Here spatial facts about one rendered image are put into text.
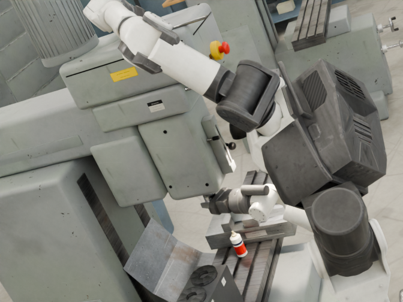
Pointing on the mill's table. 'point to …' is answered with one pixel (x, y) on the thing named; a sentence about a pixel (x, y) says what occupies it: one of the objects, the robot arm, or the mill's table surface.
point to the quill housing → (183, 153)
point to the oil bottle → (238, 244)
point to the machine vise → (255, 235)
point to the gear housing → (145, 107)
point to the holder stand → (210, 286)
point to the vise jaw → (249, 222)
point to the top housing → (99, 65)
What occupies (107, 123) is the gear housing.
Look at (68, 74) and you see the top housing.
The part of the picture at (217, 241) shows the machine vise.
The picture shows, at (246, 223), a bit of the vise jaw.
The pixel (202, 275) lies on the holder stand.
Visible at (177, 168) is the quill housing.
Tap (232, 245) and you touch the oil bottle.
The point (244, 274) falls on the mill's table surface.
